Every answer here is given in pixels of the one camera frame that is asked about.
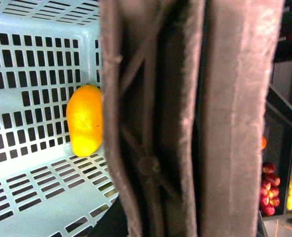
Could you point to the light teal plastic basket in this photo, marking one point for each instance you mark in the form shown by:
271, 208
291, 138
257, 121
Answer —
48, 49

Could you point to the red apples pile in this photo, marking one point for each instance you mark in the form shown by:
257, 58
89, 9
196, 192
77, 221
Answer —
269, 190

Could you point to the yellow mango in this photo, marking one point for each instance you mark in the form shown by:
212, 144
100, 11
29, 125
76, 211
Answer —
85, 120

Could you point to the brown plastic basket handle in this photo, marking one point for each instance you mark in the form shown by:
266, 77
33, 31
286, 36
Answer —
184, 93

